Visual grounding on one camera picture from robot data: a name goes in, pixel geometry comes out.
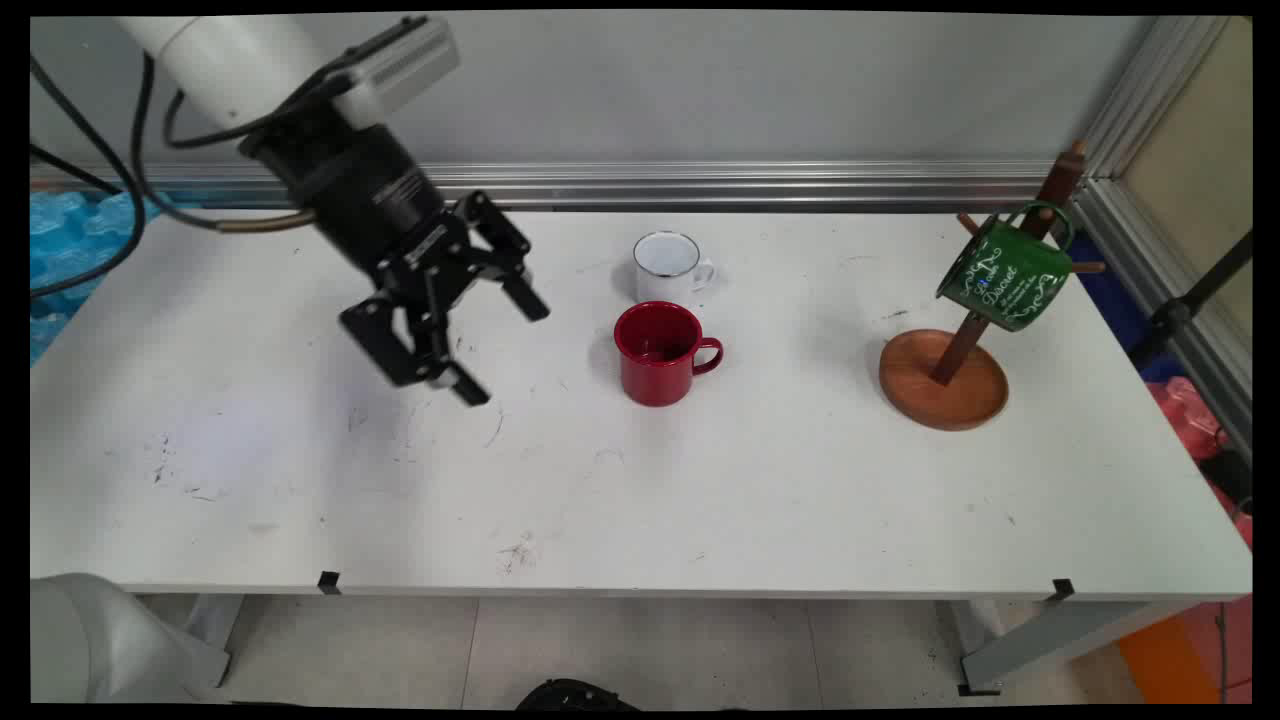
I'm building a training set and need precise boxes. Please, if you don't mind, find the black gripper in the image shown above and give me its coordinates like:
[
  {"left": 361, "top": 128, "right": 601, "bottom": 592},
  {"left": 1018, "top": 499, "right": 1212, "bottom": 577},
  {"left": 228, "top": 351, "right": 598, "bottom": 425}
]
[{"left": 238, "top": 100, "right": 553, "bottom": 408}]

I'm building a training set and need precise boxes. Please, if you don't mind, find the green enamel mug white print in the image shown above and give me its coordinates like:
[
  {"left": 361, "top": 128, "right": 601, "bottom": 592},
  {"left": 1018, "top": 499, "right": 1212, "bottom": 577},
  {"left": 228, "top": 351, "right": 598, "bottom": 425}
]
[{"left": 935, "top": 202, "right": 1076, "bottom": 333}]

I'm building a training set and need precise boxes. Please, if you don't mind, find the red enamel mug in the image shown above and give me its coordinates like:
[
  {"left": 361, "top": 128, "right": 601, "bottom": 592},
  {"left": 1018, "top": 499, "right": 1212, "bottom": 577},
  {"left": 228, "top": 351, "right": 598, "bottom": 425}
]
[{"left": 613, "top": 301, "right": 724, "bottom": 408}]

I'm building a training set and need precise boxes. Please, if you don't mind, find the light blue bubble foam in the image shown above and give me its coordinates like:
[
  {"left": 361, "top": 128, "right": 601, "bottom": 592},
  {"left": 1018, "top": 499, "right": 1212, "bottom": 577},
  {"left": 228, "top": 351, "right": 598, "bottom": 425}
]
[{"left": 30, "top": 190, "right": 166, "bottom": 366}]

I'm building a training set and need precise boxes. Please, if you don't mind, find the grey table leg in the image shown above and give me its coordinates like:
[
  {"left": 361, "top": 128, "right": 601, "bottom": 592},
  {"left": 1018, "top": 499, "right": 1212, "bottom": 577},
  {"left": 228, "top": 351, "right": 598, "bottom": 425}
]
[
  {"left": 940, "top": 598, "right": 1201, "bottom": 696},
  {"left": 185, "top": 595, "right": 247, "bottom": 656}
]

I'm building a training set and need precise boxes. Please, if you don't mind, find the black rounded object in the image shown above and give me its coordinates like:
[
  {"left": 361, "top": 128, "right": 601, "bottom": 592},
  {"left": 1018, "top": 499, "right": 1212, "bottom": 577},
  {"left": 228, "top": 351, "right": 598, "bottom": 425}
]
[{"left": 515, "top": 678, "right": 641, "bottom": 711}]

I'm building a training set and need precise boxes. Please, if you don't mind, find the wooden mug tree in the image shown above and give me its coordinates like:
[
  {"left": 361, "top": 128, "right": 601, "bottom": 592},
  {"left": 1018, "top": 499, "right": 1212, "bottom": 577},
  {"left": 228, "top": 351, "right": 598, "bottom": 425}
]
[{"left": 878, "top": 140, "right": 1108, "bottom": 432}]

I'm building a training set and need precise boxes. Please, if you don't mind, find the light grey rounded housing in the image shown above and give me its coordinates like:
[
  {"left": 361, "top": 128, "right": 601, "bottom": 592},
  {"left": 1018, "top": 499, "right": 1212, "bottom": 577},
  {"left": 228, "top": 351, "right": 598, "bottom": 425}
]
[{"left": 30, "top": 572, "right": 233, "bottom": 704}]

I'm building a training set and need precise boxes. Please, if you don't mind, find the blue foam mat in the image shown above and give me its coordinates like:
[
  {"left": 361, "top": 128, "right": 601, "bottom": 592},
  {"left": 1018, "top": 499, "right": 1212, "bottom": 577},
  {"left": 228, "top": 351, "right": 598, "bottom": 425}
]
[{"left": 1062, "top": 232, "right": 1186, "bottom": 383}]

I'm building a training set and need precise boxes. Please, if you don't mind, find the beige partition panel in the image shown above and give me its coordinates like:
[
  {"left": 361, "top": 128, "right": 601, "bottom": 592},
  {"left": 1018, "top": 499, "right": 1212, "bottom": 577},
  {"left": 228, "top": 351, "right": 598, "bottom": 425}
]
[{"left": 1125, "top": 18, "right": 1253, "bottom": 336}]

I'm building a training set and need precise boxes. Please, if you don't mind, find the black adapter box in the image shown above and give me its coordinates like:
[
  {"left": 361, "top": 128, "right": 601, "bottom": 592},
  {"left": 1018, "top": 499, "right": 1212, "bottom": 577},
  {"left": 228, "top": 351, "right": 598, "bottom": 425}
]
[{"left": 1198, "top": 450, "right": 1253, "bottom": 513}]

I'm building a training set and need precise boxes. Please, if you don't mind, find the orange foam mat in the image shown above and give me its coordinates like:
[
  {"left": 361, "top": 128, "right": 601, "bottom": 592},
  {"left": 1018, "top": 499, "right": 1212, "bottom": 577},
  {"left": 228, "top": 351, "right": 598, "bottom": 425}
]
[{"left": 1115, "top": 610, "right": 1227, "bottom": 704}]

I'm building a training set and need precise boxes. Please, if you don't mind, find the black cable with brass fitting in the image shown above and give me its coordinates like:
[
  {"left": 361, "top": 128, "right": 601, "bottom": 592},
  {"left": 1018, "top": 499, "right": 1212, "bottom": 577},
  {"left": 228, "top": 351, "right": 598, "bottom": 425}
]
[{"left": 130, "top": 52, "right": 319, "bottom": 233}]

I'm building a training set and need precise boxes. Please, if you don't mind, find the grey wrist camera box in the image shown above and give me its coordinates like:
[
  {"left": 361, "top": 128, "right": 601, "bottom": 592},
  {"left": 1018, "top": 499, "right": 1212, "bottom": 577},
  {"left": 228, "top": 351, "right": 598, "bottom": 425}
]
[{"left": 328, "top": 16, "right": 462, "bottom": 128}]

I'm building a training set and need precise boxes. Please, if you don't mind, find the thin black camera cable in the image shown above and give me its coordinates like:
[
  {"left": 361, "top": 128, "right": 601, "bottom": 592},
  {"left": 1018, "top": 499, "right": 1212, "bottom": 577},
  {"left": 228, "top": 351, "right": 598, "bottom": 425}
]
[{"left": 163, "top": 85, "right": 336, "bottom": 151}]

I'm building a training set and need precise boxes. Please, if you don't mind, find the thick black cable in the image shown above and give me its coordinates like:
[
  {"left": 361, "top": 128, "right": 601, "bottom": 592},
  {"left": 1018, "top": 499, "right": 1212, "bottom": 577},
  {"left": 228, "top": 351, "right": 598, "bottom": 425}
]
[{"left": 30, "top": 55, "right": 147, "bottom": 298}]

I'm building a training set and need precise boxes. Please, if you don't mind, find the long aluminium frame rail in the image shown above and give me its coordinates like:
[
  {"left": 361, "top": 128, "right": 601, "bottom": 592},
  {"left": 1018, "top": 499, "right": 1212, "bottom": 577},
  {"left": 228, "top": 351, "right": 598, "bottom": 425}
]
[{"left": 30, "top": 160, "right": 1061, "bottom": 213}]

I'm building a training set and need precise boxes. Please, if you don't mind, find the short aluminium frame rail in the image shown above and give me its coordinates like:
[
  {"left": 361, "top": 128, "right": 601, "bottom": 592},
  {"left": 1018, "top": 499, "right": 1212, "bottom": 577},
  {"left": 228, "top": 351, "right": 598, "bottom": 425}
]
[{"left": 1068, "top": 178, "right": 1253, "bottom": 463}]

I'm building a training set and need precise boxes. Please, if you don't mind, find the aluminium frame post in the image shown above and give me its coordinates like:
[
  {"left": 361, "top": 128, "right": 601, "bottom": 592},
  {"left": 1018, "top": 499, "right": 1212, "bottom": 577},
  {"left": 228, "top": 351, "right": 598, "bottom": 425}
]
[{"left": 1078, "top": 15, "right": 1233, "bottom": 181}]

